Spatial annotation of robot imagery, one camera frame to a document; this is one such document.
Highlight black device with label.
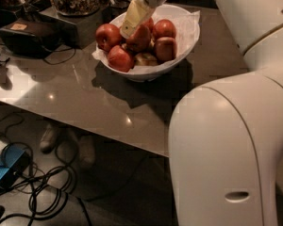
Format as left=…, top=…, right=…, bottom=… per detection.
left=0, top=19, right=61, bottom=58

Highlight red apple top back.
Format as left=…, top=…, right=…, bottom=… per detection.
left=143, top=18, right=154, bottom=31

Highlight black floor cables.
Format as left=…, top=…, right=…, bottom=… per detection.
left=0, top=112, right=93, bottom=226

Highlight red apple front left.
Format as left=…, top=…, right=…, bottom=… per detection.
left=108, top=45, right=134, bottom=73

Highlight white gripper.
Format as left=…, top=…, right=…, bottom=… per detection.
left=120, top=0, right=167, bottom=39

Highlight white bowl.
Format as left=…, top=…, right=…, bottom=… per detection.
left=96, top=4, right=200, bottom=83

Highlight red apple right back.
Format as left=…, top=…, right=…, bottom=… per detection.
left=152, top=19, right=176, bottom=40

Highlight red apple right front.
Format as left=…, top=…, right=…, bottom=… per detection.
left=154, top=37, right=177, bottom=62

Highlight yellowish apple front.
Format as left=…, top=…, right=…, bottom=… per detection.
left=135, top=53, right=158, bottom=66

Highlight blue box on floor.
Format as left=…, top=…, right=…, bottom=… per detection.
left=0, top=145, right=30, bottom=192

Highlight left white shoe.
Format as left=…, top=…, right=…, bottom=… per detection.
left=40, top=124, right=59, bottom=153

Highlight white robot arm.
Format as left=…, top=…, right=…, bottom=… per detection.
left=168, top=0, right=283, bottom=226

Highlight black table cable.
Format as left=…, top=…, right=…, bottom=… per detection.
left=42, top=45, right=77, bottom=66

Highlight dark grey box stand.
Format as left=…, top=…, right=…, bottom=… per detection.
left=40, top=7, right=111, bottom=48

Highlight red apple far left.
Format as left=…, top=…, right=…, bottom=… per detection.
left=95, top=24, right=122, bottom=52

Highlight white shoe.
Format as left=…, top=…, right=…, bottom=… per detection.
left=78, top=136, right=95, bottom=170
left=40, top=124, right=59, bottom=153

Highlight right white shoe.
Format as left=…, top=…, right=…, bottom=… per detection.
left=78, top=136, right=95, bottom=170

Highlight black cup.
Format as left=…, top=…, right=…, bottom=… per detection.
left=110, top=0, right=130, bottom=19

